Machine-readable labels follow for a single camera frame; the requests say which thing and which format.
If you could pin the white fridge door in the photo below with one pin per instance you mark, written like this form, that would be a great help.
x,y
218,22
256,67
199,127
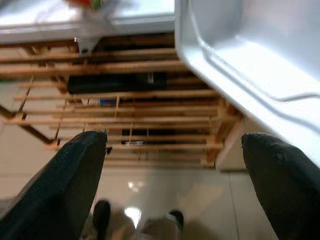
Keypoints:
x,y
250,50

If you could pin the small blue item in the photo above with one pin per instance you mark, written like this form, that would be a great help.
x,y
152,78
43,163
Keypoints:
x,y
108,102

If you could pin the wooden slatted rack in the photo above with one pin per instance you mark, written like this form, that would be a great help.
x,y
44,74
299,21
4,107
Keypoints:
x,y
162,120

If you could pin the long black box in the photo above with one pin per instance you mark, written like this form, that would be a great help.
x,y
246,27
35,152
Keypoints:
x,y
112,83

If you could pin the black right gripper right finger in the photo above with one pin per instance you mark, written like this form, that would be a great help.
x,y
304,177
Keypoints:
x,y
287,190

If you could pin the black shoe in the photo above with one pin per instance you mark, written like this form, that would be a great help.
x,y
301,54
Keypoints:
x,y
102,217
177,218

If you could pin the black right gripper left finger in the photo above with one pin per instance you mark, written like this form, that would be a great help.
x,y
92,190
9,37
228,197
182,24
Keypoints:
x,y
55,195

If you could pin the red and green packet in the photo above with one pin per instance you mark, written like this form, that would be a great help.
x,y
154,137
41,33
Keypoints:
x,y
85,3

